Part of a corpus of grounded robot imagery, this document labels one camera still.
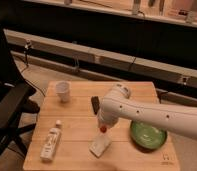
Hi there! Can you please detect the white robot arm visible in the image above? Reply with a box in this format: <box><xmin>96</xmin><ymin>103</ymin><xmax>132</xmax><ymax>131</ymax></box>
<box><xmin>97</xmin><ymin>83</ymin><xmax>197</xmax><ymax>140</ymax></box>

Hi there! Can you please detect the black rectangular block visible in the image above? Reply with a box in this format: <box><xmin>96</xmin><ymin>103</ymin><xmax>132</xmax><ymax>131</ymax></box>
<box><xmin>91</xmin><ymin>96</ymin><xmax>100</xmax><ymax>114</ymax></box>

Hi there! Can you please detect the white plastic bottle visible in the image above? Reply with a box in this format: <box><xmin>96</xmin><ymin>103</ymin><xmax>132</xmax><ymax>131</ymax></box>
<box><xmin>40</xmin><ymin>120</ymin><xmax>62</xmax><ymax>162</ymax></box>

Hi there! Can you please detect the green bowl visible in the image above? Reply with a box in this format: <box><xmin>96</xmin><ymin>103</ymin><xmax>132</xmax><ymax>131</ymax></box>
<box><xmin>130</xmin><ymin>121</ymin><xmax>167</xmax><ymax>150</ymax></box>

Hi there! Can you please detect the white sponge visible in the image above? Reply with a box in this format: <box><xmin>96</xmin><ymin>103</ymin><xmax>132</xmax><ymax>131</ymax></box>
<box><xmin>89</xmin><ymin>133</ymin><xmax>111</xmax><ymax>158</ymax></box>

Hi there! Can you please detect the black office chair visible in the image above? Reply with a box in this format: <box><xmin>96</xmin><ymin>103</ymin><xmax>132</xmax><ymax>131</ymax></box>
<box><xmin>0</xmin><ymin>6</ymin><xmax>41</xmax><ymax>165</ymax></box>

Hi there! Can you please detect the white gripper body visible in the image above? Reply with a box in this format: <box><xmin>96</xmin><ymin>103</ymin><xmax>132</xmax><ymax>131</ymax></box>
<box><xmin>97</xmin><ymin>112</ymin><xmax>118</xmax><ymax>128</ymax></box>

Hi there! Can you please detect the white paper cup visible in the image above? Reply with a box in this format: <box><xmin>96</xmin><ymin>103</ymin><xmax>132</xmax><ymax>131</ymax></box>
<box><xmin>55</xmin><ymin>81</ymin><xmax>70</xmax><ymax>103</ymax></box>

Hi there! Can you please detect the wooden table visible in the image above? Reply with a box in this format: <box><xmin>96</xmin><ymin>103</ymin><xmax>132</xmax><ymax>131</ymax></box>
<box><xmin>23</xmin><ymin>81</ymin><xmax>180</xmax><ymax>171</ymax></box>

